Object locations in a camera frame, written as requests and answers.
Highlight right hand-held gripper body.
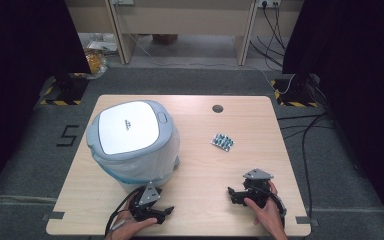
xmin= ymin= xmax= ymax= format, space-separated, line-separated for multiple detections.
xmin=242 ymin=168 xmax=275 ymax=208

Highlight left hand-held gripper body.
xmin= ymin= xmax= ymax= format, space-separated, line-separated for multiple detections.
xmin=128 ymin=181 xmax=164 ymax=224

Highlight blister pack of blue pills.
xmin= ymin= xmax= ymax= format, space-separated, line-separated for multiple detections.
xmin=210 ymin=133 xmax=235 ymax=153

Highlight grey trash can white lid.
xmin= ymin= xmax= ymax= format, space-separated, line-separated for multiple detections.
xmin=85 ymin=99 xmax=182 ymax=194

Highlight person's left hand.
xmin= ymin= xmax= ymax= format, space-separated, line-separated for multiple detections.
xmin=104 ymin=199 xmax=159 ymax=240

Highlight person's right hand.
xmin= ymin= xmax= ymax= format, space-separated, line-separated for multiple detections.
xmin=243 ymin=180 xmax=289 ymax=240

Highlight translucent white trash bag liner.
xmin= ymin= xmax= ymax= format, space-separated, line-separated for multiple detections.
xmin=89 ymin=124 xmax=182 ymax=194

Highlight black stand base hazard tape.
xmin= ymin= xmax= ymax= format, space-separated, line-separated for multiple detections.
xmin=39 ymin=72 xmax=90 ymax=106
xmin=270 ymin=73 xmax=322 ymax=108

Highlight clear bag with yellow contents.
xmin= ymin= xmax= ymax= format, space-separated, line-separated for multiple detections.
xmin=83 ymin=48 xmax=110 ymax=80

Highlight black curtain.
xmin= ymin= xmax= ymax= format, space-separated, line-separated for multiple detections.
xmin=0 ymin=0 xmax=92 ymax=204
xmin=281 ymin=0 xmax=384 ymax=231

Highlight white packets on floor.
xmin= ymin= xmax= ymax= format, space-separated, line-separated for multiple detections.
xmin=85 ymin=32 xmax=120 ymax=56

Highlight beige wooden desk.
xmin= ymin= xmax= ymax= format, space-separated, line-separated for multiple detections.
xmin=104 ymin=0 xmax=258 ymax=67

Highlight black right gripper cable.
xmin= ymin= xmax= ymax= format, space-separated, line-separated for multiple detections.
xmin=258 ymin=186 xmax=288 ymax=228

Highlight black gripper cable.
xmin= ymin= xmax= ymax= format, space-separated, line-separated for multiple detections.
xmin=104 ymin=185 xmax=145 ymax=238
xmin=258 ymin=186 xmax=288 ymax=228

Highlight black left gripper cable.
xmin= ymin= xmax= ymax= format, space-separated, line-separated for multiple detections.
xmin=104 ymin=185 xmax=145 ymax=238

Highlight black floor cables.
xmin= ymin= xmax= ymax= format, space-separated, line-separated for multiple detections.
xmin=276 ymin=111 xmax=336 ymax=218

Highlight black power cables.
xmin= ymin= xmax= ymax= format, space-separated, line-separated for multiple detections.
xmin=249 ymin=3 xmax=288 ymax=69

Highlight white wall power outlet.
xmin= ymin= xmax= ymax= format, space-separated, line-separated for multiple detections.
xmin=256 ymin=0 xmax=282 ymax=9

